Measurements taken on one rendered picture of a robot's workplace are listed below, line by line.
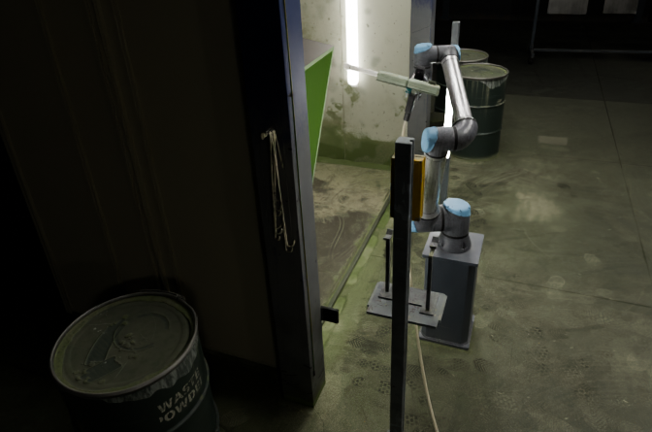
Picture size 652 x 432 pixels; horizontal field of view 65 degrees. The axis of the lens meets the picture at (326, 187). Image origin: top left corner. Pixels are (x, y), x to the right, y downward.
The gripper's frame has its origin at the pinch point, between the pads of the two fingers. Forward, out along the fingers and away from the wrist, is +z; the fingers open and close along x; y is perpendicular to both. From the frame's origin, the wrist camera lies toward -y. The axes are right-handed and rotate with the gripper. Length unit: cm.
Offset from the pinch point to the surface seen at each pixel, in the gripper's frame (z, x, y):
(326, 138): -225, 94, 149
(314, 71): -61, 69, 25
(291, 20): 61, 44, -35
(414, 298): 60, -30, 73
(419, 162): 75, -15, 0
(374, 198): -156, 24, 160
